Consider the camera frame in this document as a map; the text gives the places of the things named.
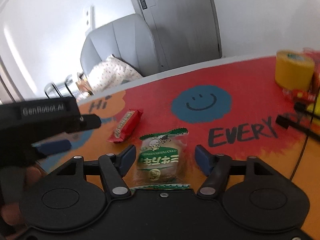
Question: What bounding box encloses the yellow tape roll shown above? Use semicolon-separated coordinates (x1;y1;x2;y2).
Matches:
274;50;315;92

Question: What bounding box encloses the person's left hand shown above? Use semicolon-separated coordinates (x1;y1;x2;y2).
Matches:
1;164;47;226

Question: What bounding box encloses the red snack bar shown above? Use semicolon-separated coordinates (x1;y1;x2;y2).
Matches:
107;109;143;144

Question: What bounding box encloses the white perforated board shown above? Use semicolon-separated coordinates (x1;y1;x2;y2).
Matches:
85;5;95;33

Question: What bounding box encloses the green label pastry packet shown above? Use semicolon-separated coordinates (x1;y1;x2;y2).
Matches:
133;128;188;189

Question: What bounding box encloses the black shoe rack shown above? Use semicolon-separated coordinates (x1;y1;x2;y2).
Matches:
44;81;74;99

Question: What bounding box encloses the colourful cartoon table mat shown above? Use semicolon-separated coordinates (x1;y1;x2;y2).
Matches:
41;56;319;239

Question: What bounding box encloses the grey armchair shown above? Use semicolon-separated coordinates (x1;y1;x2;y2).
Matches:
80;14;161;76

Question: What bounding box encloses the white dotted pillow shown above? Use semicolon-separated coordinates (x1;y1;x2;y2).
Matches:
86;54;142;93

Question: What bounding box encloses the grey door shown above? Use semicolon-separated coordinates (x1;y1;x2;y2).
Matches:
131;0;222;70

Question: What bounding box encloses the black folding stand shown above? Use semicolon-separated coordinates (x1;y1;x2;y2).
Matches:
276;102;319;180

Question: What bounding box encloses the yellow plastic bag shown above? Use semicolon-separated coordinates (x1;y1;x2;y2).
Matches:
306;102;320;116

